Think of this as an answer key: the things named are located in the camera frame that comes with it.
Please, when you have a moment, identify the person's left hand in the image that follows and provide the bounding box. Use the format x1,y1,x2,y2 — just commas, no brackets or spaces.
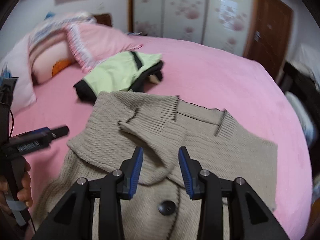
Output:
0,158,34,215

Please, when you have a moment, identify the cream cartoon pillow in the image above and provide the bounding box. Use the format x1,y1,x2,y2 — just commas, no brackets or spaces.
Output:
29,31,75,85

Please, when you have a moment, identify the black piano with lace cover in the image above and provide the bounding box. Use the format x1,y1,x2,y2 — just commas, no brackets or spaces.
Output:
278,44,319,148

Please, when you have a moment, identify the dark wooden headboard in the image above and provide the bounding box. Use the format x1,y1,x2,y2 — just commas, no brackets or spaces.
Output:
93,13,113,27

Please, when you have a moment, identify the black camera cable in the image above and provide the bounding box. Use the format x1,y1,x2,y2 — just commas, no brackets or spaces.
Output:
8,109,15,138

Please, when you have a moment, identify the light green black garment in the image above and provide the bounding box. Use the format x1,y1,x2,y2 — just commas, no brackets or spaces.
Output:
73,51,164,103

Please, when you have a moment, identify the pink ruffled pillow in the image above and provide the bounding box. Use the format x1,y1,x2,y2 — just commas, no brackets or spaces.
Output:
65,23,143,73

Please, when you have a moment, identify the striped folded blanket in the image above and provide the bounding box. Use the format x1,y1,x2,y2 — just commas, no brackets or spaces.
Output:
29,11,97,50

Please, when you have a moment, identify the pink bed sheet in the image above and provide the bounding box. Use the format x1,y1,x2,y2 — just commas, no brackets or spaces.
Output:
14,36,312,239

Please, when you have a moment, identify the beige knitted cardigan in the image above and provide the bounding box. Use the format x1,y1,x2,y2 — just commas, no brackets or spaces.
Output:
33,92,277,239

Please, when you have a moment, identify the brown wooden door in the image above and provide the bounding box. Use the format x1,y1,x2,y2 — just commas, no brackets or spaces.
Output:
243,0,293,80

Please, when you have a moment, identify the floral sliding wardrobe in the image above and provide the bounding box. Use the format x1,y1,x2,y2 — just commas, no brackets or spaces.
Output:
128,0,257,56

